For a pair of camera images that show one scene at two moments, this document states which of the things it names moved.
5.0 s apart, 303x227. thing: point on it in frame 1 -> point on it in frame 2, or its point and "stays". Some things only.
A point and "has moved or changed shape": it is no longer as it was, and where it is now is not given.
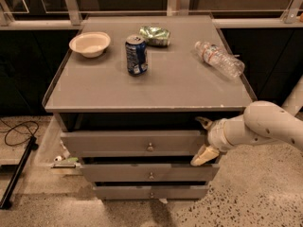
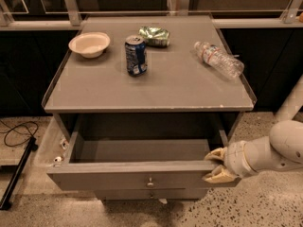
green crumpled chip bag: (155, 36) stays
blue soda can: (135, 48) stays
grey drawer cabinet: (129, 96) stays
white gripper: (216, 136) -> (237, 159)
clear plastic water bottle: (220, 58) stays
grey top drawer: (133, 143) has moved or changed shape
